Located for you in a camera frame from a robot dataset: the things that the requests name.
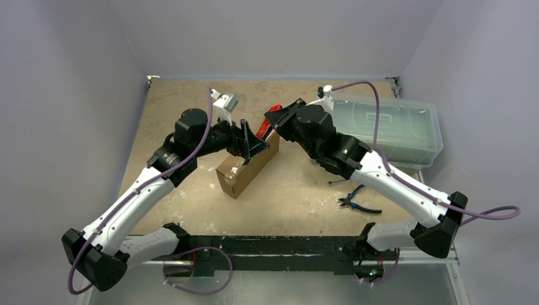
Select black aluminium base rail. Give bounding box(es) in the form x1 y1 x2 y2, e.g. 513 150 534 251
86 234 460 279

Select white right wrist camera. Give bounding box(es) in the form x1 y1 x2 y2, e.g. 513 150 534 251
308 85 334 114

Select clear plastic storage bin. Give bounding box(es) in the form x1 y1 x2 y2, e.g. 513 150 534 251
332 93 443 170

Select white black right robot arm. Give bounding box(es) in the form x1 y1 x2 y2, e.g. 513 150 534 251
264 99 468 259

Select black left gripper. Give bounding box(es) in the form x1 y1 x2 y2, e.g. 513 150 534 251
193 111 268 159

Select brown cardboard express box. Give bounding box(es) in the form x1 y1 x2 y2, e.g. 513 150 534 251
216 133 280 199

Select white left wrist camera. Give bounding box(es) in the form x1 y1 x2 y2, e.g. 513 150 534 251
210 89 239 125

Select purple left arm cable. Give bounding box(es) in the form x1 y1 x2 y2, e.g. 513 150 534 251
68 87 233 295

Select blue handled pliers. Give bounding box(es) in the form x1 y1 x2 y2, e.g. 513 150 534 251
337 184 383 215

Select red black utility knife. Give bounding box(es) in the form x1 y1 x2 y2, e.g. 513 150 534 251
256 104 282 140

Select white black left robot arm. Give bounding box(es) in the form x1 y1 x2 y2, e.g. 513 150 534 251
62 108 270 295

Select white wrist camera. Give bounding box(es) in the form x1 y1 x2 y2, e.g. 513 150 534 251
308 85 334 114
210 89 239 125

